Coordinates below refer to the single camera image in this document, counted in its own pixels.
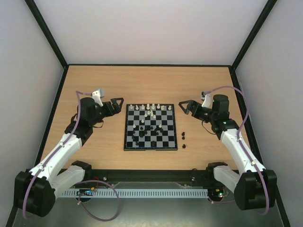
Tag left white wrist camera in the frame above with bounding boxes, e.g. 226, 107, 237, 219
92, 88, 105, 107

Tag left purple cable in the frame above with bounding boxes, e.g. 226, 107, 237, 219
22, 90, 121, 222

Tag black frame post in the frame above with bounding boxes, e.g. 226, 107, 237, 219
232, 0, 277, 71
25, 0, 68, 69

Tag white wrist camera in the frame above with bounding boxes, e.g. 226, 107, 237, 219
201, 91, 212, 108
92, 88, 105, 107

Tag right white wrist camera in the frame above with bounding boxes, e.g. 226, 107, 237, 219
201, 91, 212, 108

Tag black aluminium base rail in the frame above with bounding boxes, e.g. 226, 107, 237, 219
89, 169, 214, 188

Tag light blue slotted cable duct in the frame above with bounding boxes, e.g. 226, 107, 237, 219
60, 188, 208, 199

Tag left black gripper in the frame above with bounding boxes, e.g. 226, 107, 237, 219
90, 98, 124, 126

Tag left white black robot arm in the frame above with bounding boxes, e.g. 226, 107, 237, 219
13, 97, 124, 217

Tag black magnetic chess board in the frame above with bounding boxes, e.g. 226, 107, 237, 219
124, 104, 178, 151

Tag black frame post left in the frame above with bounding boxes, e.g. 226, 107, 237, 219
25, 0, 68, 69

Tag black frame post right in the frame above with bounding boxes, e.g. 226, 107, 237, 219
232, 0, 277, 71

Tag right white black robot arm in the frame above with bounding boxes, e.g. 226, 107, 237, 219
178, 93, 277, 210

